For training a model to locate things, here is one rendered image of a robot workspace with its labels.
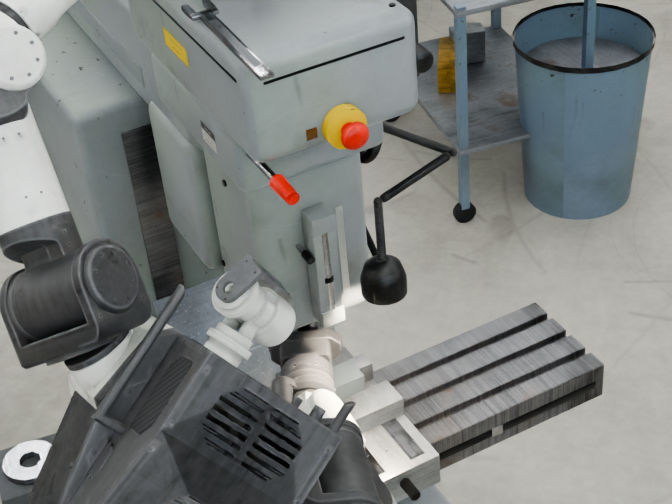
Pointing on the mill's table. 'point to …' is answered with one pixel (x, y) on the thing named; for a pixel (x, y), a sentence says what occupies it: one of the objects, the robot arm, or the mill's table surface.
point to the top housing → (287, 64)
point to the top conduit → (423, 58)
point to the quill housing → (293, 228)
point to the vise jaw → (376, 405)
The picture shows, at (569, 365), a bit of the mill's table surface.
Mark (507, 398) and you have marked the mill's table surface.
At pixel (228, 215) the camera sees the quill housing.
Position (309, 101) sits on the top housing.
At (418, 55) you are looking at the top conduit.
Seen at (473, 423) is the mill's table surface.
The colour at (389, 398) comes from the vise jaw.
